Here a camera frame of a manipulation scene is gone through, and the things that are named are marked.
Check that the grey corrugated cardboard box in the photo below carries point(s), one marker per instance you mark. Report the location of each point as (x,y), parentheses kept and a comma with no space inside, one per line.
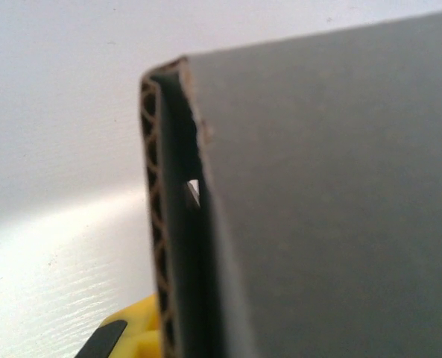
(317,186)

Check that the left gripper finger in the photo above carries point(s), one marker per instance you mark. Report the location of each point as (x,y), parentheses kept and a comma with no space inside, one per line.
(142,317)

